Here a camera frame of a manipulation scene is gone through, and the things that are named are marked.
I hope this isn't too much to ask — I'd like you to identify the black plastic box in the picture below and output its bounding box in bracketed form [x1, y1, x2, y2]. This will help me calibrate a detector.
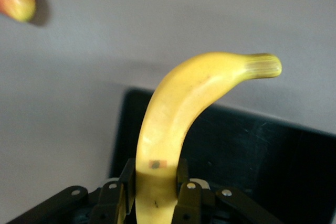
[109, 87, 336, 224]

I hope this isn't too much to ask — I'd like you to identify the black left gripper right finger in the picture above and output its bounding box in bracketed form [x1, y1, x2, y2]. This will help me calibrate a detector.
[170, 157, 211, 224]

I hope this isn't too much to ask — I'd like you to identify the yellow banana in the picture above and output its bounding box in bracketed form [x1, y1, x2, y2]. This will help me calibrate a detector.
[135, 52, 283, 224]

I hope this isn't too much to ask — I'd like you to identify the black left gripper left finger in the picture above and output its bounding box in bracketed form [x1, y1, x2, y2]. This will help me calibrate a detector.
[90, 157, 138, 224]

